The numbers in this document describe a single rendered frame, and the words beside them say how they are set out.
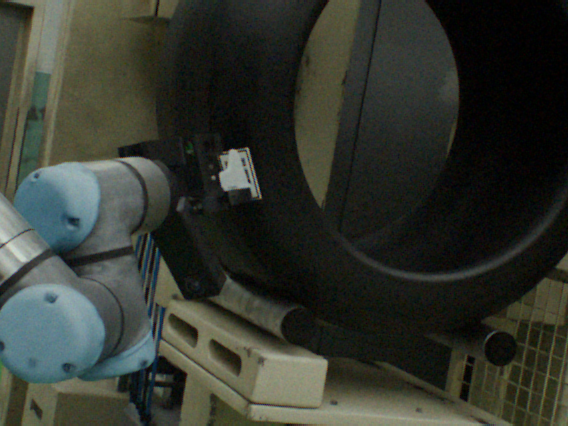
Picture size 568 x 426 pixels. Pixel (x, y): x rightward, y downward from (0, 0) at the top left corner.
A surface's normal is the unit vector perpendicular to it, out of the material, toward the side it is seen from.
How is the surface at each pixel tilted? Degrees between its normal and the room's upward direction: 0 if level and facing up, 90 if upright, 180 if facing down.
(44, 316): 90
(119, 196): 68
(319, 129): 90
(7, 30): 90
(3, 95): 90
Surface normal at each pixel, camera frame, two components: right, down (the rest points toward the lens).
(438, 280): 0.37, 0.30
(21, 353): -0.11, 0.02
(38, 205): -0.45, 0.11
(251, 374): -0.90, -0.14
